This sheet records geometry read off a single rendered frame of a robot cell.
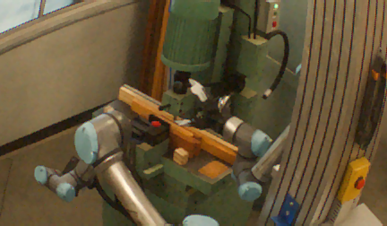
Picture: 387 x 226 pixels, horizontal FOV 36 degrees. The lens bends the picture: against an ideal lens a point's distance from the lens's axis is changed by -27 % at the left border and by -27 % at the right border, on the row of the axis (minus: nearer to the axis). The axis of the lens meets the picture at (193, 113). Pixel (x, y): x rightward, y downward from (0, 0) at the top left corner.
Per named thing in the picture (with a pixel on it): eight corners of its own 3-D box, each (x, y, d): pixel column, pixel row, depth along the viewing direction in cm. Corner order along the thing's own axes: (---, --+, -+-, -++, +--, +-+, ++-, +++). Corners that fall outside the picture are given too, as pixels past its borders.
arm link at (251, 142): (254, 162, 251) (261, 141, 247) (228, 149, 256) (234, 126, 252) (267, 153, 257) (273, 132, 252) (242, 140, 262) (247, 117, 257)
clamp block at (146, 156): (115, 153, 285) (116, 133, 281) (136, 141, 295) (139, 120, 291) (144, 172, 278) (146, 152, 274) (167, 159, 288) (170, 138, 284)
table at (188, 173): (77, 133, 297) (78, 120, 294) (121, 108, 320) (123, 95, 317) (193, 206, 269) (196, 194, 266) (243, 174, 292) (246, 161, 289)
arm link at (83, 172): (131, 93, 235) (76, 165, 268) (107, 105, 227) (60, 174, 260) (153, 125, 234) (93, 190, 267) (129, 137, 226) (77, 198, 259)
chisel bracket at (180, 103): (159, 113, 293) (163, 92, 289) (184, 100, 304) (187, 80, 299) (176, 121, 290) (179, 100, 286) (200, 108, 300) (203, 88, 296)
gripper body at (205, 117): (193, 100, 259) (223, 117, 253) (207, 99, 266) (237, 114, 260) (185, 123, 261) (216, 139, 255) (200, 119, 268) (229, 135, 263)
